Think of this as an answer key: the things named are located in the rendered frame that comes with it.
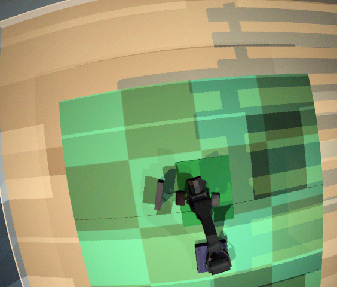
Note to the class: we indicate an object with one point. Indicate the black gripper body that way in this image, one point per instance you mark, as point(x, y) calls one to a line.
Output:
point(180, 198)

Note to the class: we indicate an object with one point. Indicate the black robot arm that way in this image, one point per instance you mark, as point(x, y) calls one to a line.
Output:
point(202, 207)

